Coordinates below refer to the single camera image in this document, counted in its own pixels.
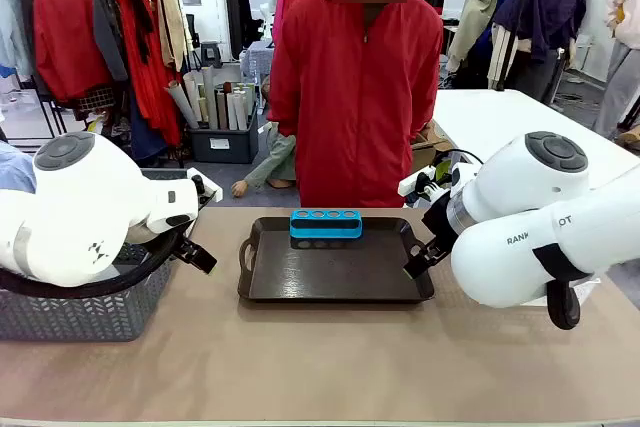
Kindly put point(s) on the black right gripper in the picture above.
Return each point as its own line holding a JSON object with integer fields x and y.
{"x": 440, "y": 219}

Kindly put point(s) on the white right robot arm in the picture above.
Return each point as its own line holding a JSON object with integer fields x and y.
{"x": 525, "y": 187}

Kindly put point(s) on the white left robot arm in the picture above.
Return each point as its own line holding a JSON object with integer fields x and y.
{"x": 75, "y": 207}

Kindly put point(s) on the dark brown plastic tray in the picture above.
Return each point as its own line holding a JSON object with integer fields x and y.
{"x": 325, "y": 272}

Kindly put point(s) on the blue test tube rack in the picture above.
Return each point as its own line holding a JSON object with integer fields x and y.
{"x": 325, "y": 231}

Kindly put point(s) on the dark gray storage bin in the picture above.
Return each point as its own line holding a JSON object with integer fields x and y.
{"x": 225, "y": 144}

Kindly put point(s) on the plain gray plastic basket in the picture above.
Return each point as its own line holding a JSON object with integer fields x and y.
{"x": 75, "y": 317}

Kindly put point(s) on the brown paper roll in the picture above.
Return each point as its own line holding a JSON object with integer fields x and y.
{"x": 221, "y": 112}

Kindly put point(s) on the white paper roll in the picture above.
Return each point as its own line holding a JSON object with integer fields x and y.
{"x": 243, "y": 112}
{"x": 233, "y": 112}

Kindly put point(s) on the gray paper roll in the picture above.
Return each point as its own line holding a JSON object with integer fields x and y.
{"x": 210, "y": 97}
{"x": 182, "y": 104}

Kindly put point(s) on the white side table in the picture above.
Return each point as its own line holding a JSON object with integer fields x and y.
{"x": 500, "y": 117}

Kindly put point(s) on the beige paper roll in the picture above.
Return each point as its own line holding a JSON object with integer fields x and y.
{"x": 192, "y": 87}

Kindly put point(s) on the hanging red dress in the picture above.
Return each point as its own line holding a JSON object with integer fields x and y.
{"x": 150, "y": 87}

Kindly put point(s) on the person in red jacket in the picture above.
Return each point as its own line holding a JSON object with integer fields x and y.
{"x": 350, "y": 97}

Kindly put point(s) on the checkered fabric piece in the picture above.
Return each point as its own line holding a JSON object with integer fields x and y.
{"x": 97, "y": 99}

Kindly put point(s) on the person in light blue shirt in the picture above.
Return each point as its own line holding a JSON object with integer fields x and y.
{"x": 15, "y": 167}

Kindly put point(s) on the black plastic stool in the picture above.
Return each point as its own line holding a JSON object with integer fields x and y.
{"x": 211, "y": 52}

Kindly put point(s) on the hanging beige garment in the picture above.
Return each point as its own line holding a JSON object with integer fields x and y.
{"x": 172, "y": 27}

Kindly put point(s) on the hanging black scarf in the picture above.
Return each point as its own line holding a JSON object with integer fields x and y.
{"x": 140, "y": 22}

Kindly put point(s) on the hanging dark gray garment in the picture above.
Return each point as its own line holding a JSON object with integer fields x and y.
{"x": 107, "y": 32}

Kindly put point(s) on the hanging red jacket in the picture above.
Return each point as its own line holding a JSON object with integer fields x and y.
{"x": 65, "y": 37}

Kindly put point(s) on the black tripod stand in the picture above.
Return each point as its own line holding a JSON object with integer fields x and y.
{"x": 517, "y": 22}

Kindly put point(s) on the white monitor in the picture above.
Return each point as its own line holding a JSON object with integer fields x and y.
{"x": 456, "y": 4}

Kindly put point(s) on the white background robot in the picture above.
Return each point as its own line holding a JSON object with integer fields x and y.
{"x": 270, "y": 7}

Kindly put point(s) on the mannequin in beige coat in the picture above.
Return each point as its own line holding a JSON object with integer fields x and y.
{"x": 480, "y": 7}

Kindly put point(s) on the mannequin in pale top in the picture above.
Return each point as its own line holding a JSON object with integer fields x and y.
{"x": 622, "y": 77}

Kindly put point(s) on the mannequin in navy shirt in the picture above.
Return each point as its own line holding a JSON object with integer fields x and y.
{"x": 550, "y": 7}

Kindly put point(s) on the hanging light gray shirt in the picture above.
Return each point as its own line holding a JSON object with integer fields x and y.
{"x": 12, "y": 22}

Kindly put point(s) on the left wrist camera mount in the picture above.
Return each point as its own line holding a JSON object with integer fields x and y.
{"x": 212, "y": 192}

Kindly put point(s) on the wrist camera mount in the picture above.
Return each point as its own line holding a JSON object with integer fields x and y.
{"x": 212, "y": 192}
{"x": 410, "y": 187}

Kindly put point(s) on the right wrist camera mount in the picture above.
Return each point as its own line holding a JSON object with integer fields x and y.
{"x": 410, "y": 187}

